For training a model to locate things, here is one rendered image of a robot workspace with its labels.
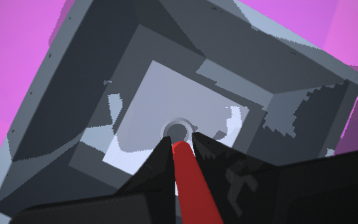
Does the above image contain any red peg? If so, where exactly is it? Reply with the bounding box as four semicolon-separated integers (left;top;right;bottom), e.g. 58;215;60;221
172;141;224;224

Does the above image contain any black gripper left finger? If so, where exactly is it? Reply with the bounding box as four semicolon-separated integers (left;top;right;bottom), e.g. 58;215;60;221
9;136;176;224

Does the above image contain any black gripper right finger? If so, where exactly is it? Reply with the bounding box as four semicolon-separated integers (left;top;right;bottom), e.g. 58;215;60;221
192;132;358;224

